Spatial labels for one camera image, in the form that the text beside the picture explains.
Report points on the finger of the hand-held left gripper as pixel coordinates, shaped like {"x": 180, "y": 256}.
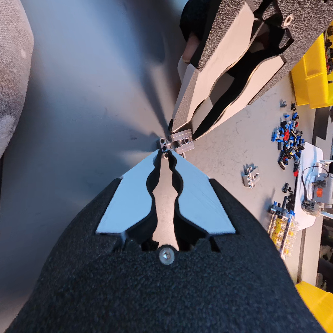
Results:
{"x": 260, "y": 78}
{"x": 221, "y": 52}

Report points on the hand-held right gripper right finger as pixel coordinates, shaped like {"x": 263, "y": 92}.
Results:
{"x": 203, "y": 208}

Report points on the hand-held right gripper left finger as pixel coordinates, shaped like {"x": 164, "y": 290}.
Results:
{"x": 127, "y": 205}

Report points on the chrome two-hole beam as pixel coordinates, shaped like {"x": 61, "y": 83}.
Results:
{"x": 186, "y": 141}

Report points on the chrome T-shaped connector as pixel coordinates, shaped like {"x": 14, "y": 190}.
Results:
{"x": 164, "y": 145}

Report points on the person's left hand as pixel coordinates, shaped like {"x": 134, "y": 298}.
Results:
{"x": 191, "y": 48}

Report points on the pile of black red beams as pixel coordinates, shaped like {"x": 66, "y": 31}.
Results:
{"x": 329, "y": 54}

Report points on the dark grey bush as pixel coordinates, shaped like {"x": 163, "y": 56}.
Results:
{"x": 283, "y": 103}

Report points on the yellow storage bin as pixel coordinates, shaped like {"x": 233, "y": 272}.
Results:
{"x": 317, "y": 307}
{"x": 312, "y": 78}

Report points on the chrome beam assembly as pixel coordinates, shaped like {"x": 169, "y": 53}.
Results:
{"x": 251, "y": 177}

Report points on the pile of mixed small connectors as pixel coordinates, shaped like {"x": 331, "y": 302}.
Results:
{"x": 288, "y": 140}

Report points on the clear engine block model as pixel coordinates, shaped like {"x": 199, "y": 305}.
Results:
{"x": 283, "y": 229}

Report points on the long black pin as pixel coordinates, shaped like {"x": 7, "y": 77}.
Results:
{"x": 286, "y": 187}

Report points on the pile of black pins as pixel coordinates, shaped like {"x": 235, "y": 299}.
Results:
{"x": 292, "y": 197}

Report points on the white lamp base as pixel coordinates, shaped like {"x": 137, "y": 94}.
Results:
{"x": 309, "y": 161}

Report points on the grey motor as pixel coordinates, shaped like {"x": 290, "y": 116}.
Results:
{"x": 311, "y": 206}

